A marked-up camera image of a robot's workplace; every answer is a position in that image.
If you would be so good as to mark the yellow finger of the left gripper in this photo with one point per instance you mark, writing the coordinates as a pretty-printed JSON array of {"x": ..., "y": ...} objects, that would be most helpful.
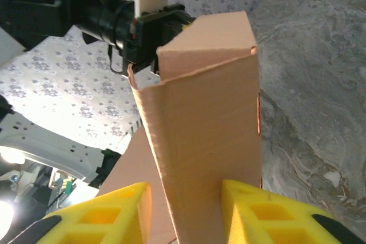
[
  {"x": 155, "y": 65},
  {"x": 187, "y": 25}
]

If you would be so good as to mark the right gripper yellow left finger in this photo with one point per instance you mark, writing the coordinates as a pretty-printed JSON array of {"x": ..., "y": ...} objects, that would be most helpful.
[{"x": 108, "y": 215}]

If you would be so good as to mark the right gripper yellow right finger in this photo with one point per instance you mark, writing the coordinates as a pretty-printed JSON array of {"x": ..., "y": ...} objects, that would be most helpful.
[{"x": 271, "y": 218}]

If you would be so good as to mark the brown cardboard paper box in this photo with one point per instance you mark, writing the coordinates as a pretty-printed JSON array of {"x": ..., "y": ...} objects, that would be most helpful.
[{"x": 206, "y": 112}]

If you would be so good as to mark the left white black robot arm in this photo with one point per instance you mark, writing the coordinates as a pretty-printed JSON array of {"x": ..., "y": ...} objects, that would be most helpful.
[{"x": 43, "y": 147}]

